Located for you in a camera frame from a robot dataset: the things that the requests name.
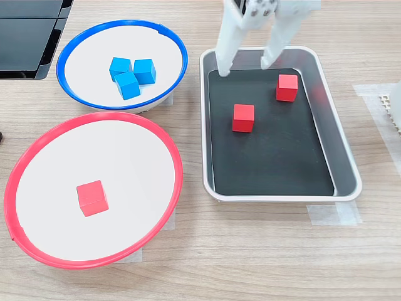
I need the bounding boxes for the red cube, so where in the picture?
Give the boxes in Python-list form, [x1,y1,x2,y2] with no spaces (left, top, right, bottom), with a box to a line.
[232,103,256,133]
[76,179,110,218]
[276,74,299,103]

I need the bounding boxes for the blue cube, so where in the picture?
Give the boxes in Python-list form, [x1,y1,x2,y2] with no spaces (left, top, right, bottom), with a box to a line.
[109,56,133,83]
[114,71,141,101]
[133,58,157,85]

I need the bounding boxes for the clear tape strip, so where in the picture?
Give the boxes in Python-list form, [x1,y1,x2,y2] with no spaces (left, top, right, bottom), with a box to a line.
[114,246,143,265]
[161,209,177,232]
[156,93,174,108]
[352,83,401,177]
[306,201,363,226]

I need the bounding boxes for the black tray mat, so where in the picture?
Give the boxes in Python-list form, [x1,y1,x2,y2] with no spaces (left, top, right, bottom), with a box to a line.
[207,68,335,196]

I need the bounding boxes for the blue-rimmed white plate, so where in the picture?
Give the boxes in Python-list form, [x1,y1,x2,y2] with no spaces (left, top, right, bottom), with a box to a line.
[56,19,189,114]

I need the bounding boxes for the steel tray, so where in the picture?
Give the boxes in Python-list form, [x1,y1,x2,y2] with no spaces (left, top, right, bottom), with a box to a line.
[199,46,363,202]

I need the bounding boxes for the red-rimmed white plate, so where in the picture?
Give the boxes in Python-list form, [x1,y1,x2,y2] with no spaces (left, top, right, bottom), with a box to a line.
[3,111,184,270]

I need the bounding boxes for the black glossy panel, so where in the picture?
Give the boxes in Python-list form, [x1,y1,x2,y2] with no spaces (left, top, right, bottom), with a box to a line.
[0,0,75,80]

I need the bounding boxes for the pale perforated base plate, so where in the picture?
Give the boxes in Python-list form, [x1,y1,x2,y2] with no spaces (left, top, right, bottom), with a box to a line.
[378,93,401,138]

